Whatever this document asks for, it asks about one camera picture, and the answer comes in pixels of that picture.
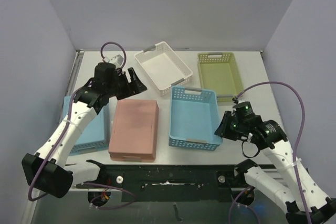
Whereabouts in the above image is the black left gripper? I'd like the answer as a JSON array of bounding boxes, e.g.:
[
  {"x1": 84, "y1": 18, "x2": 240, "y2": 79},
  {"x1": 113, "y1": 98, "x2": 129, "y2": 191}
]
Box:
[{"x1": 106, "y1": 68, "x2": 146, "y2": 100}]

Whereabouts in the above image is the pink plastic basket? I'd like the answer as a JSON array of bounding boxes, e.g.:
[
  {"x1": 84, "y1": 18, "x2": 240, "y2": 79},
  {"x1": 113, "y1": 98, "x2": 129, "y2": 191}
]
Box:
[{"x1": 108, "y1": 99, "x2": 159, "y2": 162}]

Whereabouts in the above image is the light blue plastic basket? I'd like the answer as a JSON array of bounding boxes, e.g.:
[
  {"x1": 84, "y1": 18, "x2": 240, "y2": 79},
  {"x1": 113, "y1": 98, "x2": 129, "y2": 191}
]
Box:
[{"x1": 69, "y1": 104, "x2": 110, "y2": 156}]

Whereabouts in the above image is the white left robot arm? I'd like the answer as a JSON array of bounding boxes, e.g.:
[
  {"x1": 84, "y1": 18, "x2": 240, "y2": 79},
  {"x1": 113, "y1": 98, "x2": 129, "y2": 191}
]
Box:
[{"x1": 22, "y1": 62, "x2": 147, "y2": 201}]

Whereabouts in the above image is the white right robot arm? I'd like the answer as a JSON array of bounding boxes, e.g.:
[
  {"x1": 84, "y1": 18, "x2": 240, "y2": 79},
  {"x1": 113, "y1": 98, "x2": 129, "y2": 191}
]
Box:
[{"x1": 215, "y1": 101, "x2": 335, "y2": 223}]

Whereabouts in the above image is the white plastic basket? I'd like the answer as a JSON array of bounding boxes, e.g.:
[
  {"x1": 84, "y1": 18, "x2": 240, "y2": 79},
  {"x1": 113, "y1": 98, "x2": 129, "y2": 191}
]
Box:
[{"x1": 134, "y1": 41, "x2": 193, "y2": 96}]

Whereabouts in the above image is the yellow-green plastic basket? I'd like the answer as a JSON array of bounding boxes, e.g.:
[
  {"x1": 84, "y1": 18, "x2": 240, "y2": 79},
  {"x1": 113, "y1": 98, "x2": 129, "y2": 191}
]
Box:
[{"x1": 197, "y1": 52, "x2": 244, "y2": 103}]

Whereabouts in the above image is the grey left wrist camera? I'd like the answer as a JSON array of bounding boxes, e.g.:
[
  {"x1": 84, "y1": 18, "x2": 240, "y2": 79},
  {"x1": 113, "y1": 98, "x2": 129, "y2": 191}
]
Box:
[{"x1": 109, "y1": 55, "x2": 124, "y2": 68}]

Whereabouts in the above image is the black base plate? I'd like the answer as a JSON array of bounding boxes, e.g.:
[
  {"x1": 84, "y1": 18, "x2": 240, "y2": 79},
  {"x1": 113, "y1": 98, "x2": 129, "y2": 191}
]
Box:
[{"x1": 79, "y1": 165, "x2": 247, "y2": 202}]

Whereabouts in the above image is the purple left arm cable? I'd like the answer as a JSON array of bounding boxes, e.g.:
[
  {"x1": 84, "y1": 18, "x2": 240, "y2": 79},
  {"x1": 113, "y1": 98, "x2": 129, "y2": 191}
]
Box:
[{"x1": 27, "y1": 41, "x2": 137, "y2": 210}]

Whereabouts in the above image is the aluminium table frame rail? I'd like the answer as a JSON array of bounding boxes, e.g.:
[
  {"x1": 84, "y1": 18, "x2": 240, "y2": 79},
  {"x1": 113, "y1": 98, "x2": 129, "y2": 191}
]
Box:
[{"x1": 20, "y1": 200, "x2": 41, "y2": 224}]

